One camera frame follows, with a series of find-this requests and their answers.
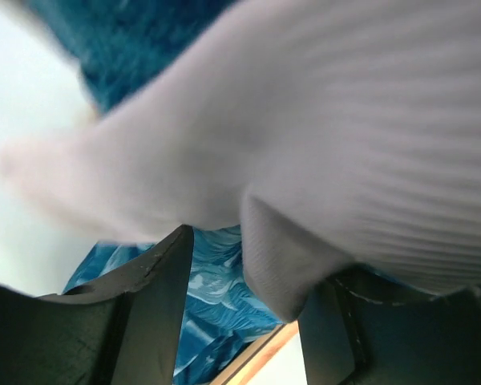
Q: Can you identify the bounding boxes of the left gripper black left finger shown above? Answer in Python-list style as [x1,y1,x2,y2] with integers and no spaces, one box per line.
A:
[0,226,193,384]

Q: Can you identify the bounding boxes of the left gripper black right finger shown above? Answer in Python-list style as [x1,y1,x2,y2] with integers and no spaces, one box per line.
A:
[298,269,481,385]

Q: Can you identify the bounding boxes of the white sock black stripes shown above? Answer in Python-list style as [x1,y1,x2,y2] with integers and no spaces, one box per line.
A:
[0,1,481,322]

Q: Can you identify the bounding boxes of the blue patterned cloth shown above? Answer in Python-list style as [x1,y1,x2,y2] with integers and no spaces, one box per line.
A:
[27,0,280,384]

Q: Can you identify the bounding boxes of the wooden rack frame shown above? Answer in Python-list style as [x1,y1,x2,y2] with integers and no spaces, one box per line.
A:
[210,322,299,385]

